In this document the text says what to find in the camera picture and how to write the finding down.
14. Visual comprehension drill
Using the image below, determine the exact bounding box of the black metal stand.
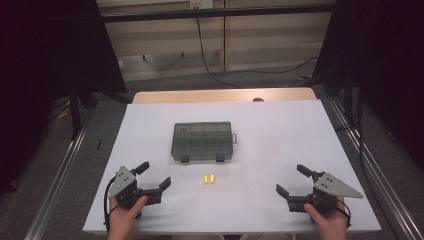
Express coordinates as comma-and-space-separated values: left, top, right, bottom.
68, 83, 83, 141

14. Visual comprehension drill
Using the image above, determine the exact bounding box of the wooden table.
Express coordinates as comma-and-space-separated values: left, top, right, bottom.
132, 87, 318, 105

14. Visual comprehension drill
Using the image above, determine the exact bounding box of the wall power outlet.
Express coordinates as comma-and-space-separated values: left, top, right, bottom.
189, 0, 214, 10

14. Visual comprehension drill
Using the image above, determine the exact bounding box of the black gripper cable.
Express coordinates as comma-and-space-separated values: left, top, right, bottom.
335, 198, 352, 230
103, 177, 118, 233

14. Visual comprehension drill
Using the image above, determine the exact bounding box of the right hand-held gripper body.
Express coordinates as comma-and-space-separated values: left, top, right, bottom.
287, 171, 364, 215

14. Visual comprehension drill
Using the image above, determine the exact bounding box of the aluminium floor rail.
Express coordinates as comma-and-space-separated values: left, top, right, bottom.
328, 98, 424, 240
24, 116, 94, 240

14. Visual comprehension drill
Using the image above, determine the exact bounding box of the person's left hand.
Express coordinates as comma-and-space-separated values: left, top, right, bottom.
108, 195, 149, 235

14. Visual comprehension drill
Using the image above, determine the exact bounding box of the person's right hand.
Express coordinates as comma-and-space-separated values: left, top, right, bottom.
303, 195, 349, 235

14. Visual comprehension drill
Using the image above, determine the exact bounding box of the white table cover sheet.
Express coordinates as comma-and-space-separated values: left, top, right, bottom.
82, 99, 382, 234

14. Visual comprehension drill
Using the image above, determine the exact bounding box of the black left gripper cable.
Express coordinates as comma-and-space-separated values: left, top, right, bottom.
103, 177, 118, 233

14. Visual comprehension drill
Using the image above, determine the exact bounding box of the black horizontal metal bar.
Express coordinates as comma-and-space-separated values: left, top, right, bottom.
99, 3, 336, 24

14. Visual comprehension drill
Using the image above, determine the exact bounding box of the wooden wall post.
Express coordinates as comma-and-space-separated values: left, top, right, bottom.
221, 0, 230, 72

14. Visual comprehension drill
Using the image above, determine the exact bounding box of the black hanging wall cable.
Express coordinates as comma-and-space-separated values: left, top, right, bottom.
194, 17, 319, 89

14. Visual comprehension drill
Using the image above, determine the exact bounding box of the black curtain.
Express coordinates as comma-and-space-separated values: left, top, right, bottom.
312, 0, 424, 172
0, 0, 128, 195

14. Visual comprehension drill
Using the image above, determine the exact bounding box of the clear grey compartment box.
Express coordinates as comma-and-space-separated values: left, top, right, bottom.
170, 121, 238, 164

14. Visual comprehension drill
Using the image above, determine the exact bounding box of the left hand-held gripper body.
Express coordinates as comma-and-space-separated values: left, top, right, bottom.
108, 165, 164, 211

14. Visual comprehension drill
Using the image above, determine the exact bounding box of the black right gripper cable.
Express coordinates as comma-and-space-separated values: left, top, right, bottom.
335, 198, 352, 230

